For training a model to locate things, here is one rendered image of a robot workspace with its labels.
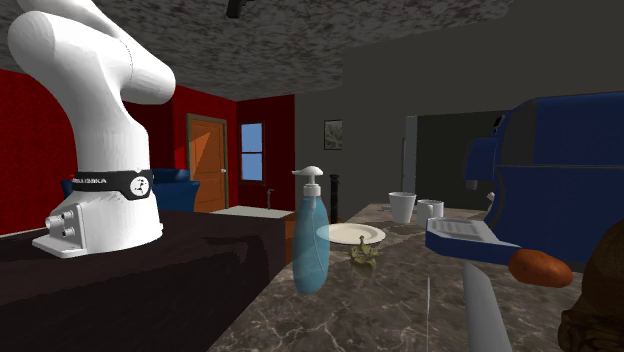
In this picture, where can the blue coffee machine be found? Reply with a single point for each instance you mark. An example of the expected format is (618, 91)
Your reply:
(560, 195)

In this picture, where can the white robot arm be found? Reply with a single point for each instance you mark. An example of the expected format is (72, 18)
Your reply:
(97, 122)

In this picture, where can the blue soap dispenser bottle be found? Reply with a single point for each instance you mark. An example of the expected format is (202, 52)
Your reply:
(310, 244)

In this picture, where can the brown potato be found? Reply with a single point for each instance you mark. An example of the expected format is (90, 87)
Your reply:
(541, 269)

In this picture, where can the small green figure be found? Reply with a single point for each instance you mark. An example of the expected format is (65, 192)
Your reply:
(363, 253)

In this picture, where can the black pepper grinder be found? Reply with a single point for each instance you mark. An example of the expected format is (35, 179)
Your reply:
(334, 200)

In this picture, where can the window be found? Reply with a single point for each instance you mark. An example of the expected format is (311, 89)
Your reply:
(252, 151)

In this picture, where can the white cup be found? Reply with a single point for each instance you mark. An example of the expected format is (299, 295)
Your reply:
(402, 207)

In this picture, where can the white plate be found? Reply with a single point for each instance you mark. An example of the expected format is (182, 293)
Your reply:
(358, 233)

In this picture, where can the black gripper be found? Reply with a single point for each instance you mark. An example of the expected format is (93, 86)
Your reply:
(235, 7)

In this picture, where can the orange door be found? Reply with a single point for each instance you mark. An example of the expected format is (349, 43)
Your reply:
(208, 166)

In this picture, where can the grey knife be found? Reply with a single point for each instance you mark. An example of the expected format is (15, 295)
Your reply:
(480, 312)

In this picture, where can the white mug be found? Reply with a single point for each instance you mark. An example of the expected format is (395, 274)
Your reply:
(429, 212)

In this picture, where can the framed wall picture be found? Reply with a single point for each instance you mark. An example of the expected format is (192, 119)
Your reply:
(333, 134)

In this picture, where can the brown lumpy object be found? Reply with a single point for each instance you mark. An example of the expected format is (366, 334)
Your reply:
(599, 302)

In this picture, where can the dark robot stand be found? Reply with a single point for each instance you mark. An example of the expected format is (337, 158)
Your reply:
(146, 292)

